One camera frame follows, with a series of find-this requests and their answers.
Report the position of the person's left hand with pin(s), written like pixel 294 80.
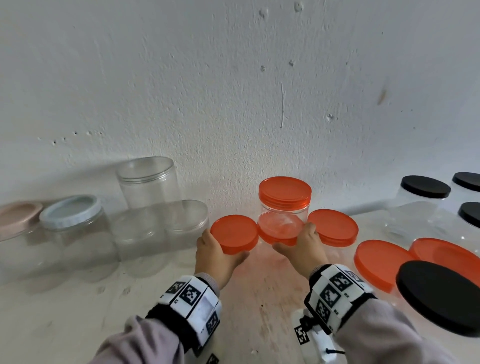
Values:
pixel 213 262

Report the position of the person's right hand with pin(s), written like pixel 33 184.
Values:
pixel 307 255

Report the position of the tapered transparent jar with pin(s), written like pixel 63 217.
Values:
pixel 187 243

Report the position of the large orange lid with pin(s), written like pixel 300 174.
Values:
pixel 234 232
pixel 285 191
pixel 446 255

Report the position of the wide transparent jar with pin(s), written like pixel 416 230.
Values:
pixel 285 215

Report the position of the medium transparent jar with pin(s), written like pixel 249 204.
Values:
pixel 140 251

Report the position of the large transparent jar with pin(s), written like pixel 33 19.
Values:
pixel 150 187
pixel 457 236

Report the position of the transparent jar dark label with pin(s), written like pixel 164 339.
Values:
pixel 86 255

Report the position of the small black lid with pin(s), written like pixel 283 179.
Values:
pixel 467 181
pixel 425 186

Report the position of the large black lid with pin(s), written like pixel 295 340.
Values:
pixel 438 296
pixel 470 214

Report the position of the light blue lid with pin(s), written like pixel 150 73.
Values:
pixel 71 212

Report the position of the rounded transparent jar yellow label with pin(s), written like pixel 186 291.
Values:
pixel 22 262

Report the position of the pale pink lid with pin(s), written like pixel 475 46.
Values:
pixel 18 215

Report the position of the person's left forearm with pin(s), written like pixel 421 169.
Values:
pixel 138 345

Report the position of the person's right forearm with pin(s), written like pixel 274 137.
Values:
pixel 386 337

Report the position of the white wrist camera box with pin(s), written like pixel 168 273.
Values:
pixel 212 359
pixel 315 345

